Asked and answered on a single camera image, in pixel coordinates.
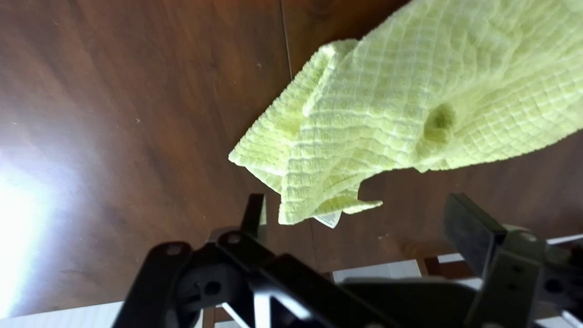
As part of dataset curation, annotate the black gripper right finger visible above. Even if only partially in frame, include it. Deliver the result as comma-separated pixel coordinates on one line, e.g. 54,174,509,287
445,190,583,328

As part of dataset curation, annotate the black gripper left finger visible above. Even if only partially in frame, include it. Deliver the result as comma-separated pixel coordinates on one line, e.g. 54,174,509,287
112,190,398,328

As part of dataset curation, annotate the light green waffle towel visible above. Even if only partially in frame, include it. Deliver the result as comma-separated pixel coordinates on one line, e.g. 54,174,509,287
229,0,583,227

